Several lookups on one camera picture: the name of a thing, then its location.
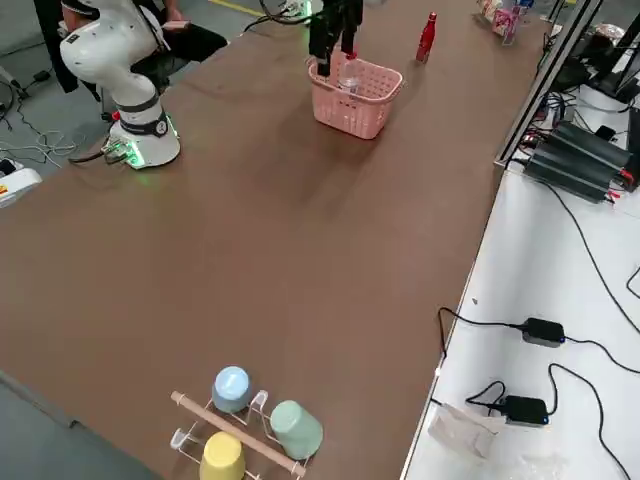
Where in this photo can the clear acrylic snack shelf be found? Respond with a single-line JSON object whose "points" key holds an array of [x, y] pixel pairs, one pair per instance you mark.
{"points": [[505, 35]]}

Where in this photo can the blue cup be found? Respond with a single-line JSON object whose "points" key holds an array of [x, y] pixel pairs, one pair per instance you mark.
{"points": [[231, 390]]}

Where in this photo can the clear water bottle red cap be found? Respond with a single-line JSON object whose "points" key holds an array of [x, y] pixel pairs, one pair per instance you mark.
{"points": [[348, 82]]}

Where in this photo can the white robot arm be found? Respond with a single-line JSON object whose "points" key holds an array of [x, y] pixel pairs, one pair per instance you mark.
{"points": [[296, 6], [100, 55]]}

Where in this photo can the blue snack packet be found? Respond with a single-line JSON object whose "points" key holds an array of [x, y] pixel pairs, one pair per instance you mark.
{"points": [[522, 3]]}

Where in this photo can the aluminium frame post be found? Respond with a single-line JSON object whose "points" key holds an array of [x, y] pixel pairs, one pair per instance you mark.
{"points": [[540, 90]]}

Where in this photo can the wooden rod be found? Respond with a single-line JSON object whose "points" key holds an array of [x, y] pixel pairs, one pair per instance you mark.
{"points": [[235, 431]]}

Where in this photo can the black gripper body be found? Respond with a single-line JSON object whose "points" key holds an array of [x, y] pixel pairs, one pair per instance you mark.
{"points": [[335, 14]]}

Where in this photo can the black finned power supply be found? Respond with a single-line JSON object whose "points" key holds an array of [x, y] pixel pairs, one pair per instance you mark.
{"points": [[575, 155]]}

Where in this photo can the yellow cup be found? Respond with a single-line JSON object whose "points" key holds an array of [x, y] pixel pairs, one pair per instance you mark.
{"points": [[222, 457]]}

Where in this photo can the clear plastic bag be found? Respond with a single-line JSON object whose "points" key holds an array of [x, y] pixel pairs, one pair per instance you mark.
{"points": [[465, 430]]}

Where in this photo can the pink snack packet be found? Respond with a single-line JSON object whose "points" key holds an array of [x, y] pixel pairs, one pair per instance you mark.
{"points": [[505, 21]]}

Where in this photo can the black floor power adapter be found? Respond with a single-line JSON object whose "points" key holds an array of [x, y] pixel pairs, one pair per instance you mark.
{"points": [[41, 76]]}

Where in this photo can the red Pepsi bottle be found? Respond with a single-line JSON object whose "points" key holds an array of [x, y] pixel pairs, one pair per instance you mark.
{"points": [[426, 40]]}

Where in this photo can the beige snack packet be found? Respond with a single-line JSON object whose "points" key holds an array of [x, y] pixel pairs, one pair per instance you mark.
{"points": [[487, 6]]}

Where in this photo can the green cup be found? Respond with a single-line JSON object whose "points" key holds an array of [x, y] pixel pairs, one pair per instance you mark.
{"points": [[297, 430]]}

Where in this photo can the white box yellow label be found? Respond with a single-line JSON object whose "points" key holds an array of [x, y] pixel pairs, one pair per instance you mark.
{"points": [[20, 182]]}

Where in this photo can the pink plastic basket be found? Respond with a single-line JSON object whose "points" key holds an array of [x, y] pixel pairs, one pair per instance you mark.
{"points": [[350, 117]]}

